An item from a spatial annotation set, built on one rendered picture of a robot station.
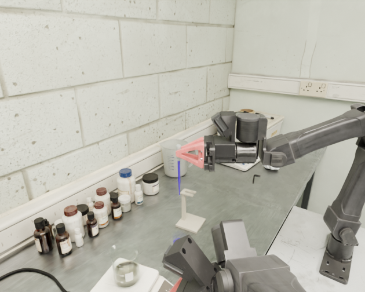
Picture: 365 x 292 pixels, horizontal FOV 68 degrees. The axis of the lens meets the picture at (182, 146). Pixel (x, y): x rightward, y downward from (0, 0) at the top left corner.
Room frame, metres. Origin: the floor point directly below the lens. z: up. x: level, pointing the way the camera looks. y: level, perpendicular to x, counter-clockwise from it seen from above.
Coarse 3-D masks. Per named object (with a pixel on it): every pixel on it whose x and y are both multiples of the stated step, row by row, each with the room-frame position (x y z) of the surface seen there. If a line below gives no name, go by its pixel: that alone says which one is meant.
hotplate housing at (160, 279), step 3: (159, 276) 0.49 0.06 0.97; (162, 276) 0.49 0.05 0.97; (156, 279) 0.48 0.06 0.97; (159, 279) 0.48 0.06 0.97; (162, 279) 0.48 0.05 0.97; (165, 279) 0.48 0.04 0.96; (156, 282) 0.47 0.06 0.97; (159, 282) 0.47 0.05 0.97; (162, 282) 0.47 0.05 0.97; (153, 285) 0.46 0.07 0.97; (156, 285) 0.46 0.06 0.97; (159, 285) 0.46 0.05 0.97; (153, 288) 0.45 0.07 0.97; (156, 288) 0.46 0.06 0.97; (159, 288) 0.46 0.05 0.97; (150, 291) 0.45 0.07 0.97; (153, 291) 0.45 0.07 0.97; (156, 291) 0.45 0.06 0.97
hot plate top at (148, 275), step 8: (112, 272) 0.48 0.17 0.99; (144, 272) 0.48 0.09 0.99; (152, 272) 0.48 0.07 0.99; (104, 280) 0.46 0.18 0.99; (112, 280) 0.46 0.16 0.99; (144, 280) 0.46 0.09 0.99; (152, 280) 0.46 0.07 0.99; (96, 288) 0.44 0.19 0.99; (104, 288) 0.44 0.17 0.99; (112, 288) 0.44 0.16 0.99; (136, 288) 0.44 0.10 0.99; (144, 288) 0.44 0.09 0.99
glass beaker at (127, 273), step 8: (112, 248) 0.48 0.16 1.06; (120, 248) 0.49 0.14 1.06; (128, 248) 0.49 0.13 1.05; (136, 248) 0.48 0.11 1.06; (112, 256) 0.47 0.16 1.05; (120, 256) 0.49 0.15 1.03; (128, 256) 0.49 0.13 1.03; (136, 256) 0.45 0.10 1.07; (112, 264) 0.45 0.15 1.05; (120, 264) 0.44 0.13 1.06; (128, 264) 0.44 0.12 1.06; (136, 264) 0.45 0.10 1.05; (120, 272) 0.44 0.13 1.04; (128, 272) 0.44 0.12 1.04; (136, 272) 0.45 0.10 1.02; (120, 280) 0.44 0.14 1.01; (128, 280) 0.44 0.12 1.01; (136, 280) 0.45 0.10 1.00; (120, 288) 0.44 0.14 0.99; (128, 288) 0.44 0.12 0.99
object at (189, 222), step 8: (184, 192) 0.78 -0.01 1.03; (192, 192) 0.78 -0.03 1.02; (184, 200) 0.78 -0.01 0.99; (184, 208) 0.78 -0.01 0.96; (184, 216) 0.78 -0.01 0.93; (192, 216) 0.81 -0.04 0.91; (176, 224) 0.76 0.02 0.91; (184, 224) 0.76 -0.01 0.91; (192, 224) 0.76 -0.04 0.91; (200, 224) 0.76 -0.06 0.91
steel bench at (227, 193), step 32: (160, 192) 0.98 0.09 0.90; (224, 192) 0.98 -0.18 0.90; (256, 192) 0.98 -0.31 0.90; (288, 192) 0.98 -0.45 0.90; (128, 224) 0.77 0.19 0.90; (160, 224) 0.77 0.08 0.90; (256, 224) 0.77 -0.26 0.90; (32, 256) 0.62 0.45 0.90; (64, 256) 0.62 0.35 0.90; (96, 256) 0.62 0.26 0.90; (160, 256) 0.62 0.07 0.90; (0, 288) 0.51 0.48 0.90; (32, 288) 0.51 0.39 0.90; (64, 288) 0.51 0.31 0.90
